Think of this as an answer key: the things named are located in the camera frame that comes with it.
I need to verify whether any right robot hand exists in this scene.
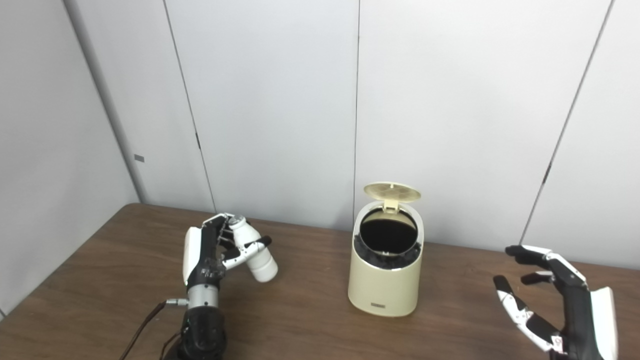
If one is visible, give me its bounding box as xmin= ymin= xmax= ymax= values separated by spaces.
xmin=493 ymin=244 xmax=619 ymax=360

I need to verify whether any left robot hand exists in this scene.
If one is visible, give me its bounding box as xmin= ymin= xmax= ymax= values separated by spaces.
xmin=182 ymin=213 xmax=273 ymax=288

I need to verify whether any small white plastic bottle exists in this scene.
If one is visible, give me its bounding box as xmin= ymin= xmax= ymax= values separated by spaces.
xmin=227 ymin=215 xmax=279 ymax=283

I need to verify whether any cream-colored bin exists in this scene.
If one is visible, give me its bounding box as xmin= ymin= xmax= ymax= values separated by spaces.
xmin=347 ymin=182 xmax=425 ymax=318

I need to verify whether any round cream bin lid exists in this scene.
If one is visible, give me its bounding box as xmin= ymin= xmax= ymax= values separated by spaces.
xmin=363 ymin=182 xmax=422 ymax=213

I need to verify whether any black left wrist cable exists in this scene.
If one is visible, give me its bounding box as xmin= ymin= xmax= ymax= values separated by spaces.
xmin=119 ymin=298 xmax=190 ymax=360

